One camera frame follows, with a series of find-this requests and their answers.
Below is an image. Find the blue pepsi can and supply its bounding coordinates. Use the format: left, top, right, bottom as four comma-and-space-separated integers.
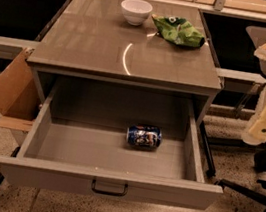
126, 124, 162, 149

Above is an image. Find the open grey drawer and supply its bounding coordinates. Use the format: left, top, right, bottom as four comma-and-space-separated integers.
0, 76, 222, 210

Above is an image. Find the grey cabinet counter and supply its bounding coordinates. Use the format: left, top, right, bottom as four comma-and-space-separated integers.
28, 0, 221, 121

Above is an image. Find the green chip bag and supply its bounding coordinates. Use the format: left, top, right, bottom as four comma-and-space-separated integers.
152, 14, 205, 49

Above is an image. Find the white ceramic bowl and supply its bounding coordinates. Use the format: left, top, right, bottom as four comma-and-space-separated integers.
120, 0, 153, 26

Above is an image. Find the brown cardboard box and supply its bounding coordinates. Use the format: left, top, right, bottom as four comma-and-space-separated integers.
0, 48, 40, 132

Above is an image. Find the black table leg frame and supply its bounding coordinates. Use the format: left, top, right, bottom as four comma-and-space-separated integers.
199, 122, 216, 178

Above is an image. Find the black drawer handle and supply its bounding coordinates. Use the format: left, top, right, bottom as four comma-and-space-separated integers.
91, 180, 129, 197

